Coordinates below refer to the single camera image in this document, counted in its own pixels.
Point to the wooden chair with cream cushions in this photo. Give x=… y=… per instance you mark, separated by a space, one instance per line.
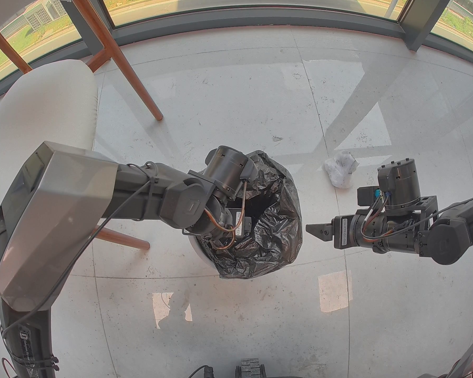
x=47 y=104

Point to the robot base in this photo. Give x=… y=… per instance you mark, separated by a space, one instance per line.
x=250 y=368

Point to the black plastic bag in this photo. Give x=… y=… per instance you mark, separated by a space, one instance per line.
x=272 y=234

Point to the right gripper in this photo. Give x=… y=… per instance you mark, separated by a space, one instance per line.
x=394 y=236

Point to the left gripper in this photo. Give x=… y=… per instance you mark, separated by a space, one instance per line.
x=220 y=221

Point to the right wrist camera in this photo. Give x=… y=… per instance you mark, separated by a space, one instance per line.
x=366 y=195

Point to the white trash bin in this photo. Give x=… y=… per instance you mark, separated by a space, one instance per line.
x=203 y=256

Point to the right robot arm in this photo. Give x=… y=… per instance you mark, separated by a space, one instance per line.
x=449 y=234

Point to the crumpled white paper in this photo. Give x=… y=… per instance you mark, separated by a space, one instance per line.
x=341 y=169

